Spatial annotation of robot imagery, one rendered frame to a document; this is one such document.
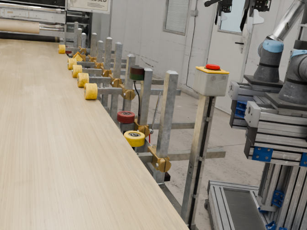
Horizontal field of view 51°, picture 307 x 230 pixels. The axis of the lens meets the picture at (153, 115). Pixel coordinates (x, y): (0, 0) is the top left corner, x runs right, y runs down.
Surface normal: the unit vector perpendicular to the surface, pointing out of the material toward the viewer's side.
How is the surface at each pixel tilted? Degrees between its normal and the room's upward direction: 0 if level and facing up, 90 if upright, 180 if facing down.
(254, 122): 90
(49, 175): 0
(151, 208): 0
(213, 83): 90
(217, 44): 90
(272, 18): 90
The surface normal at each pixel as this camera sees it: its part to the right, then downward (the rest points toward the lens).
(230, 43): -0.89, 0.04
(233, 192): 0.11, -0.95
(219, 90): 0.35, 0.32
